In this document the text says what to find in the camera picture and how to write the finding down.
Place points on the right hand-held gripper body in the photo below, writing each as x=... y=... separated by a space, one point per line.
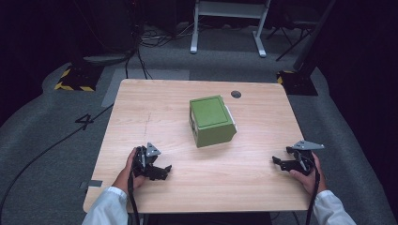
x=303 y=159

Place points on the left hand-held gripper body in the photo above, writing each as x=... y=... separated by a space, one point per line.
x=144 y=162

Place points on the person's left hand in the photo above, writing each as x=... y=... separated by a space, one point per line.
x=125 y=178

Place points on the person's right hand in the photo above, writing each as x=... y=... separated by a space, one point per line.
x=313 y=182

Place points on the grey floor tape piece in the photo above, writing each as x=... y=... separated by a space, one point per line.
x=94 y=183

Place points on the green box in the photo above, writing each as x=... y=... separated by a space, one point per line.
x=212 y=122

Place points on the yellow-black striped stand base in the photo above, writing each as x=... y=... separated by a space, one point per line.
x=79 y=82
x=297 y=83

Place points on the round grey stand foot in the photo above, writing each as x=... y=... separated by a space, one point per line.
x=106 y=58

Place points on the black folding stand legs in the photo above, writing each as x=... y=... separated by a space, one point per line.
x=292 y=37

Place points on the black slanted metal post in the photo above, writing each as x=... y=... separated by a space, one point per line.
x=314 y=37

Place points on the white metal stand frame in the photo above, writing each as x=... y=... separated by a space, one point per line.
x=230 y=9

